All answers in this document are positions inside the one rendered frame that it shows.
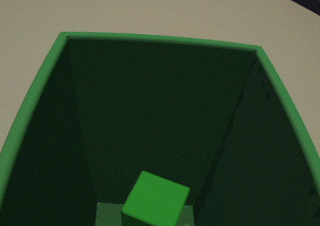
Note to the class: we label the green cube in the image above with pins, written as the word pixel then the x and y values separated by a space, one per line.
pixel 154 201

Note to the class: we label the green square cup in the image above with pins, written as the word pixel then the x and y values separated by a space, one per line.
pixel 210 115

